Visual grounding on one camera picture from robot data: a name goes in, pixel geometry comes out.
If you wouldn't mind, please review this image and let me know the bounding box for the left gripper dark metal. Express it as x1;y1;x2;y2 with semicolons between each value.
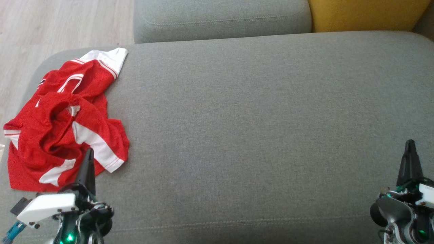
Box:
51;148;114;244

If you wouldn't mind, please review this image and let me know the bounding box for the right gripper dark metal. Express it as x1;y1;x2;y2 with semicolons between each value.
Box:
370;140;434;244

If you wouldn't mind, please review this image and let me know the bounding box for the red shorts white trim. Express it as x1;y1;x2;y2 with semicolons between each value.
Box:
3;91;130;193

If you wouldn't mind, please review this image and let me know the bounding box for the wide grey sofa seat cushion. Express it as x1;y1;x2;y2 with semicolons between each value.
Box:
0;31;434;244

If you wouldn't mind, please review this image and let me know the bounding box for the large yellow sofa back cushion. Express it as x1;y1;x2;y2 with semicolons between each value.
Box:
308;0;432;33

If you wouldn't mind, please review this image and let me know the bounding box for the teal camera cable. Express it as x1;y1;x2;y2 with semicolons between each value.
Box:
1;222;27;244

